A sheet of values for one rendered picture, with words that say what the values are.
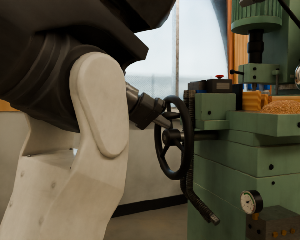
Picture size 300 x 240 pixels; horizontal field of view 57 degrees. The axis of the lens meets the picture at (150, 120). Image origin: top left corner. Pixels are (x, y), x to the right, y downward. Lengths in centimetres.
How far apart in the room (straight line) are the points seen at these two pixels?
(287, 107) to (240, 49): 189
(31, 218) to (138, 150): 192
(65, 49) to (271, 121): 60
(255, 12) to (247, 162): 52
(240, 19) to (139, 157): 152
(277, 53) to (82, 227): 96
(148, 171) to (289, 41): 160
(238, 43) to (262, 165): 192
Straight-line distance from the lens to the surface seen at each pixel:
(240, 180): 95
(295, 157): 97
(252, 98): 101
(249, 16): 108
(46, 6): 37
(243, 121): 91
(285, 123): 82
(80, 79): 35
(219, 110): 96
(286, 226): 89
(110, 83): 38
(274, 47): 120
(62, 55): 37
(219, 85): 96
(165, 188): 249
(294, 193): 100
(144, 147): 231
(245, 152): 91
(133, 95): 75
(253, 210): 81
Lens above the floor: 94
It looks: 4 degrees down
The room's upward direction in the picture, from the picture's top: straight up
